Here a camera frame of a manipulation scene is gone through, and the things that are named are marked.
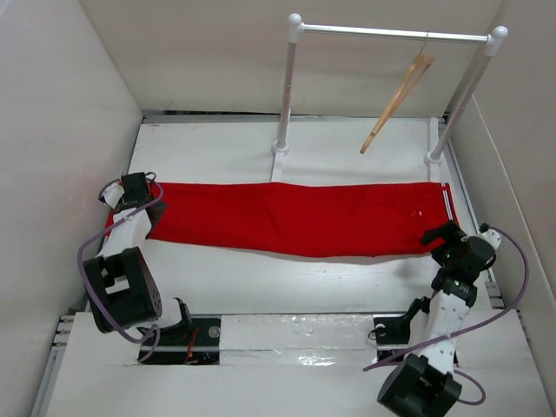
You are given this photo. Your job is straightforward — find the red trousers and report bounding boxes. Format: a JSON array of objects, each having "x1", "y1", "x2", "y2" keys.
[{"x1": 106, "y1": 181, "x2": 460, "y2": 259}]

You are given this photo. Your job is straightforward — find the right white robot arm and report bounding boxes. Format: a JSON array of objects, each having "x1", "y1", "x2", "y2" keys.
[{"x1": 377, "y1": 221, "x2": 501, "y2": 416}]

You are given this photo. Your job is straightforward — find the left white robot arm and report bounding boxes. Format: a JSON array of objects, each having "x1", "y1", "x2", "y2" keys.
[{"x1": 81, "y1": 172, "x2": 166, "y2": 334}]

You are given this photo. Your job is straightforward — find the wooden clothes hanger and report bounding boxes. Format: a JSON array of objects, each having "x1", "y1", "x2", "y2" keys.
[{"x1": 360, "y1": 40, "x2": 436, "y2": 155}]

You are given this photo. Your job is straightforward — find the silver taped foam strip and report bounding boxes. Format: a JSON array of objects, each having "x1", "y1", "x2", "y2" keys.
[{"x1": 219, "y1": 314, "x2": 377, "y2": 367}]

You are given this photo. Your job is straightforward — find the white clothes rack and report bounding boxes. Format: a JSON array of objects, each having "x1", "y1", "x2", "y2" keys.
[{"x1": 270, "y1": 13, "x2": 509, "y2": 182}]

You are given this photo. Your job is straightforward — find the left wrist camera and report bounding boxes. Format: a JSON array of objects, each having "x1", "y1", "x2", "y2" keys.
[{"x1": 98, "y1": 179, "x2": 124, "y2": 209}]

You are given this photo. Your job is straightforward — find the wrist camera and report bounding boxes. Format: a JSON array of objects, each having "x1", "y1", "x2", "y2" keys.
[
  {"x1": 478, "y1": 223, "x2": 502, "y2": 250},
  {"x1": 98, "y1": 179, "x2": 124, "y2": 209}
]

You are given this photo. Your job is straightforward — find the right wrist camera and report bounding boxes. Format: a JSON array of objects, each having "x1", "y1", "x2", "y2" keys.
[{"x1": 478, "y1": 223, "x2": 502, "y2": 250}]

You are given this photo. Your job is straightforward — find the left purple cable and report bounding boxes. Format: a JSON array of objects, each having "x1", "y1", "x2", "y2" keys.
[{"x1": 76, "y1": 173, "x2": 165, "y2": 361}]

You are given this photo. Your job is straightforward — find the purple cable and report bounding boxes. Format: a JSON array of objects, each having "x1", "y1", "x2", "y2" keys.
[
  {"x1": 76, "y1": 173, "x2": 165, "y2": 361},
  {"x1": 362, "y1": 225, "x2": 532, "y2": 407}
]

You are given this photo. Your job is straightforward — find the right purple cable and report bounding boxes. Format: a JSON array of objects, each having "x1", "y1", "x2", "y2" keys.
[{"x1": 362, "y1": 225, "x2": 532, "y2": 407}]

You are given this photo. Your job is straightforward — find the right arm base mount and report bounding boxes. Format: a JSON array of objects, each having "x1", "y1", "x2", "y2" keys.
[{"x1": 367, "y1": 296, "x2": 430, "y2": 361}]

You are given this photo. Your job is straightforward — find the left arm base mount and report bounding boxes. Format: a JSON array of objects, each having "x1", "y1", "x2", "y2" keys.
[{"x1": 138, "y1": 297, "x2": 222, "y2": 366}]

